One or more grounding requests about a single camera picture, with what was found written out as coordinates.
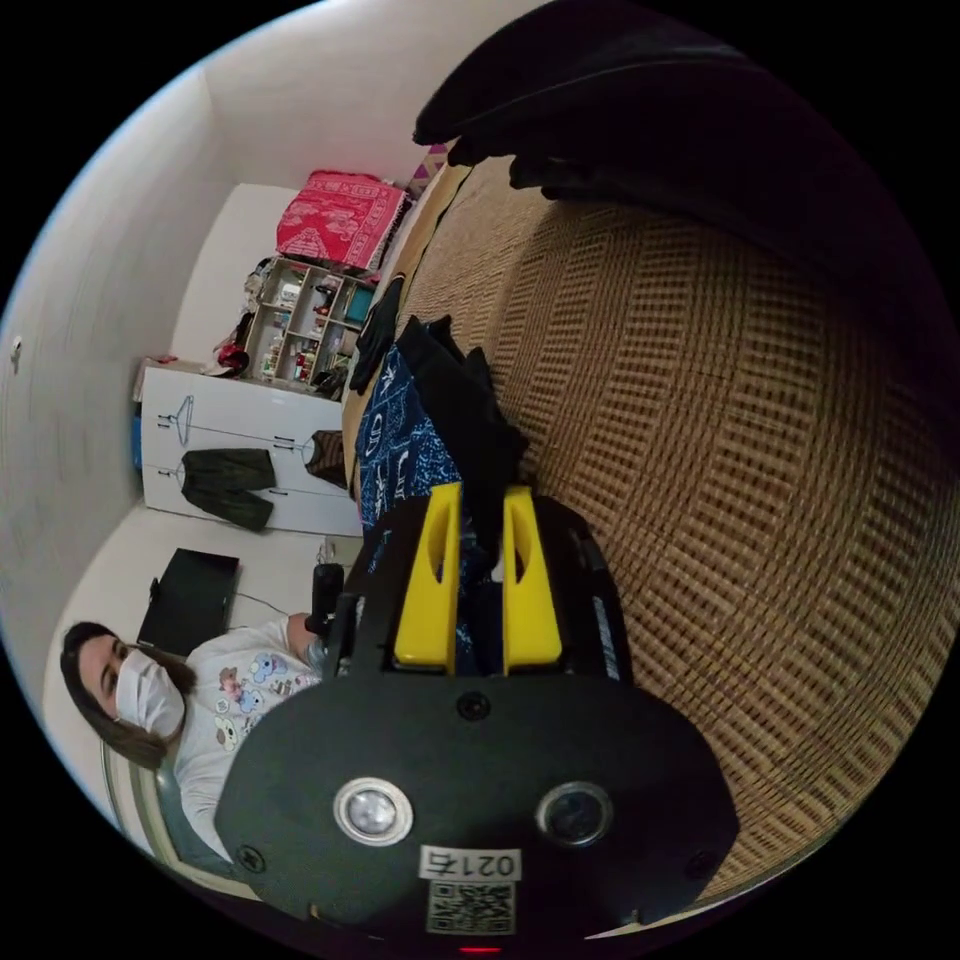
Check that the brown hanging garment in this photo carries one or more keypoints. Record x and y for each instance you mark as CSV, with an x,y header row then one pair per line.
x,y
328,461

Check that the red patterned blanket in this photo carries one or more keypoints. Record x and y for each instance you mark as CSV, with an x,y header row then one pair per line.
x,y
337,217

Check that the white cupboard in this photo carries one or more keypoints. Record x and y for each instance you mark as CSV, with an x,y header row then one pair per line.
x,y
225,420

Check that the bed with woven mat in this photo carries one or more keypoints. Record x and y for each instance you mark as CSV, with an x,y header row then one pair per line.
x,y
712,487

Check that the person's body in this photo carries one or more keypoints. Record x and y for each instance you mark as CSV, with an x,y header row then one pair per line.
x,y
217,720

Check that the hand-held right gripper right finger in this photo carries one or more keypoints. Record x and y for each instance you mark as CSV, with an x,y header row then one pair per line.
x,y
534,622

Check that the pile of clothes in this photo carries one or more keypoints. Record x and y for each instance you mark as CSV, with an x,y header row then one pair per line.
x,y
409,442

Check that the black flat box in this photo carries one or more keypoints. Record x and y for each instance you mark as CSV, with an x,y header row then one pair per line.
x,y
191,600

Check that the open shelf with small items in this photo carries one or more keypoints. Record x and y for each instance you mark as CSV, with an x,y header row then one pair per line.
x,y
307,322

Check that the dark green hanging garment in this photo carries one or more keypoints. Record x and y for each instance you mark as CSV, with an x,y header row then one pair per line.
x,y
225,484

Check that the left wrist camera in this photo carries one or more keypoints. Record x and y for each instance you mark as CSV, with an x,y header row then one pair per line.
x,y
328,592

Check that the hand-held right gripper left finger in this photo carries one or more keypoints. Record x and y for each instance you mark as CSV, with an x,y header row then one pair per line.
x,y
420,615

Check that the dark blue long sleeve shirt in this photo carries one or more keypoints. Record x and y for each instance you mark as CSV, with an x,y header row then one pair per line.
x,y
660,112

